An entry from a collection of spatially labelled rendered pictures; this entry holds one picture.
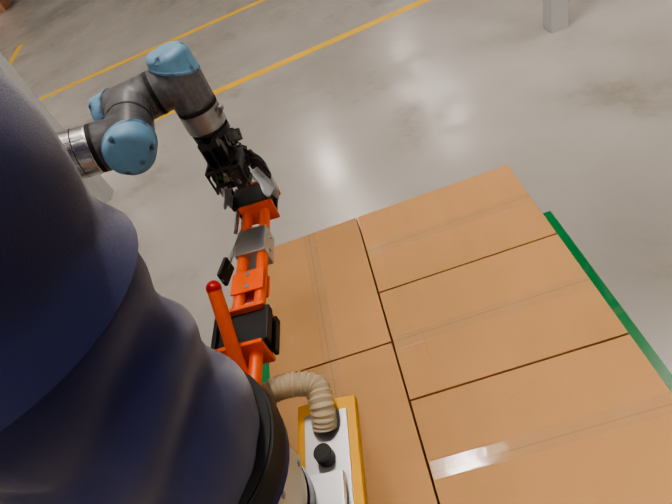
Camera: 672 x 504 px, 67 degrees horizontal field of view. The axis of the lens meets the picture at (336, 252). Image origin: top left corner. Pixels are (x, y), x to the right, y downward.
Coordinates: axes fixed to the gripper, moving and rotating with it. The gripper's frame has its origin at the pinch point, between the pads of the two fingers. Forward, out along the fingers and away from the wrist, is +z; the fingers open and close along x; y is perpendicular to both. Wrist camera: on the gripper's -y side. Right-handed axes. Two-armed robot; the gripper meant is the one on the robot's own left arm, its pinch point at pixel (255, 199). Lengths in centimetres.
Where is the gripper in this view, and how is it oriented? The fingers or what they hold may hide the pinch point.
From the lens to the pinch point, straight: 109.9
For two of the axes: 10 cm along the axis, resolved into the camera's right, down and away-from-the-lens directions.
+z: 3.1, 6.6, 6.8
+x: 9.5, -2.5, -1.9
